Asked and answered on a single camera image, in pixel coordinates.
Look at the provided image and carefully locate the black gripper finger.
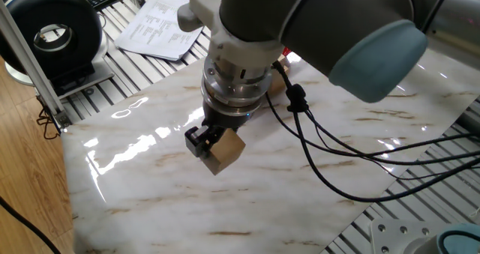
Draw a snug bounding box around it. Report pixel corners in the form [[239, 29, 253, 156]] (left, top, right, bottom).
[[184, 124, 227, 160]]

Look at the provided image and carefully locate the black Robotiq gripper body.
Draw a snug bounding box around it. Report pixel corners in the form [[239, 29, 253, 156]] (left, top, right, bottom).
[[202, 102, 263, 132]]

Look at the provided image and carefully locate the white printed paper stack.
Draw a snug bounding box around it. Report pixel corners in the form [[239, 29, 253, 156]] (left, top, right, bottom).
[[114, 0, 206, 62]]

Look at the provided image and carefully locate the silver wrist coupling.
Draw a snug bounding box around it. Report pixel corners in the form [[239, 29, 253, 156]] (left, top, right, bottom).
[[200, 55, 273, 117]]

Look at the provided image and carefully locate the white marble pattern board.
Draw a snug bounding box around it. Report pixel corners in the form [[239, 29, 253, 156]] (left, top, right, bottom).
[[61, 47, 480, 254]]

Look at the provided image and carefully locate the black wrist cable with plug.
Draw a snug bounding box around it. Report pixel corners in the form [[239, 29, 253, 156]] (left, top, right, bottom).
[[271, 61, 480, 168]]

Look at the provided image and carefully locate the thin black hanging cable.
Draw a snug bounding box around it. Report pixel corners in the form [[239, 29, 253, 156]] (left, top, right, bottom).
[[35, 96, 63, 141]]

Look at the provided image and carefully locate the black ring shaped device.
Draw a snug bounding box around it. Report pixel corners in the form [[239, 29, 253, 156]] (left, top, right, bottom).
[[0, 0, 116, 100]]

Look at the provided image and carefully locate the thick black floor cable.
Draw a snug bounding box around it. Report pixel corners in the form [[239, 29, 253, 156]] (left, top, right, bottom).
[[0, 194, 63, 254]]

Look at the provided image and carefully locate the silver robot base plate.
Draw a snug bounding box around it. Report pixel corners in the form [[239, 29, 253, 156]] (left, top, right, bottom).
[[369, 218, 443, 254]]

